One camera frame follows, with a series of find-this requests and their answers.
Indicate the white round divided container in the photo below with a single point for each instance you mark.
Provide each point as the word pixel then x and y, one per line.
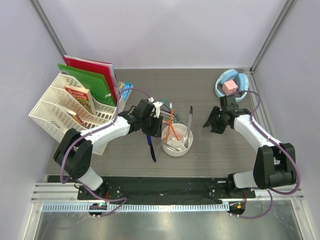
pixel 181 130

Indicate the red folder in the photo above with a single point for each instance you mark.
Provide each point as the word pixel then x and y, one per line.
pixel 104 68

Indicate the blue card box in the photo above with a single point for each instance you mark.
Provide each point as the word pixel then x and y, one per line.
pixel 123 88

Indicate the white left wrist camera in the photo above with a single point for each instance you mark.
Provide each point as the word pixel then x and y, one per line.
pixel 157 106

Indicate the teal spoon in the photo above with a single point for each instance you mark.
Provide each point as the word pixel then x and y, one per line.
pixel 165 106

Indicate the orange chopstick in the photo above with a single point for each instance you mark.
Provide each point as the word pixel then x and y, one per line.
pixel 169 126

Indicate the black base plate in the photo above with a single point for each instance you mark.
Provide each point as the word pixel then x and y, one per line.
pixel 171 190

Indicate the blue metallic knife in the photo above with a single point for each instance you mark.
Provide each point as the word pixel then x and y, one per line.
pixel 152 152

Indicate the green folder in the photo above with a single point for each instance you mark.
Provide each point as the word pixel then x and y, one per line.
pixel 95 82

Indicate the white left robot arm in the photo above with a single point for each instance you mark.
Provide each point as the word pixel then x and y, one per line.
pixel 75 151

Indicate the white slotted cable duct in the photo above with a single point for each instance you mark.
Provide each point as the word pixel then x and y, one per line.
pixel 61 207

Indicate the pink cube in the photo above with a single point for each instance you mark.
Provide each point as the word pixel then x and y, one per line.
pixel 229 87

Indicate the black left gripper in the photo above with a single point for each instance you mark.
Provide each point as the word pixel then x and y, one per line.
pixel 156 130

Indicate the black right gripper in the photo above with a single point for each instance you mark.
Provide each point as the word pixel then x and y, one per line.
pixel 211 120

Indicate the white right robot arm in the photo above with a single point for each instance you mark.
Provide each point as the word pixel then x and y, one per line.
pixel 274 164

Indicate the white plastic file organizer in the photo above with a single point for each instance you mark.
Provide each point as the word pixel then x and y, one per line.
pixel 57 111

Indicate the light blue headphones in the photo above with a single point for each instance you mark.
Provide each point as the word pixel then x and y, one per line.
pixel 241 79

